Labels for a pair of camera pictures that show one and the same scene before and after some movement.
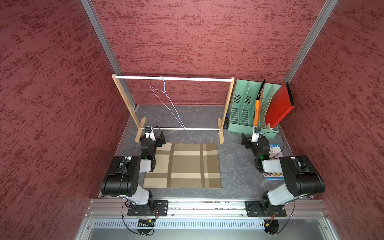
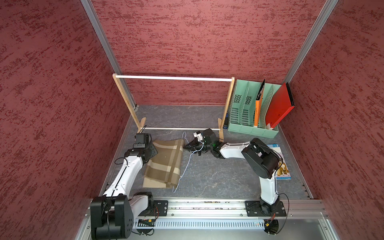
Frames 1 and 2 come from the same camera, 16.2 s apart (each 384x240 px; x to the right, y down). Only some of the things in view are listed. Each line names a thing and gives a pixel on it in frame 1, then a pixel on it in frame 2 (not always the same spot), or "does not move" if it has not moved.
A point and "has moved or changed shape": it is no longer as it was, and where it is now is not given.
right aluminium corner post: [330, 5] does not move
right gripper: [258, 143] → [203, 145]
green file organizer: [241, 117] does not move
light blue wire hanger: [153, 90] → [190, 156]
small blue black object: [225, 125] does not move
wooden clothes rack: [141, 127] does not move
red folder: [280, 105] does not move
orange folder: [258, 104] does not move
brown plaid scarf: [185, 166] has moved or changed shape
